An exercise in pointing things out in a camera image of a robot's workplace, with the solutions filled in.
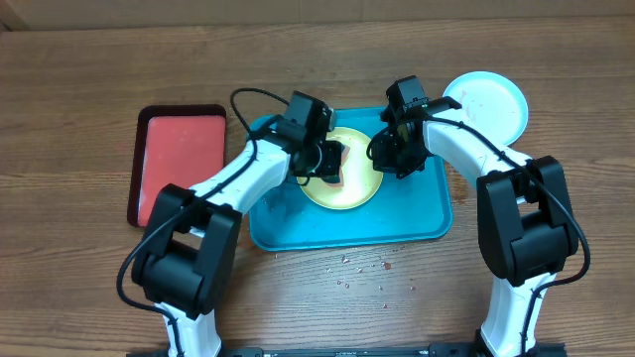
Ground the yellow-green plate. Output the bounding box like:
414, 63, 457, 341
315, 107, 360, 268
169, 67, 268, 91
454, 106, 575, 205
301, 127, 383, 210

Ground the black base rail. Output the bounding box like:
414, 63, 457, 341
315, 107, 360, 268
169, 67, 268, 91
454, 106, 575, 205
126, 342, 568, 357

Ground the dark green sponge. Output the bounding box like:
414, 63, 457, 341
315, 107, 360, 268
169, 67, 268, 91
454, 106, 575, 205
322, 171, 343, 187

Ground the teal plastic serving tray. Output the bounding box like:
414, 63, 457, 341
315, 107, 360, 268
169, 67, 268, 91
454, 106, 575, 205
246, 106, 453, 253

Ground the light blue plate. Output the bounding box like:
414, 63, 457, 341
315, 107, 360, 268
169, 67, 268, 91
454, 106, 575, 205
444, 71, 529, 146

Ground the dark red tray with water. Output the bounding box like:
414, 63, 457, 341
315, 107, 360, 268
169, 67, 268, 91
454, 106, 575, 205
126, 104, 226, 227

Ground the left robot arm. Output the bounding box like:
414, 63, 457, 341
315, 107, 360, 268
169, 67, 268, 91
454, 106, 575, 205
116, 138, 344, 356

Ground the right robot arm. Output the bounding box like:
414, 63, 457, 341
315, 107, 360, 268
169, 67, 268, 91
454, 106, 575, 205
367, 104, 590, 356

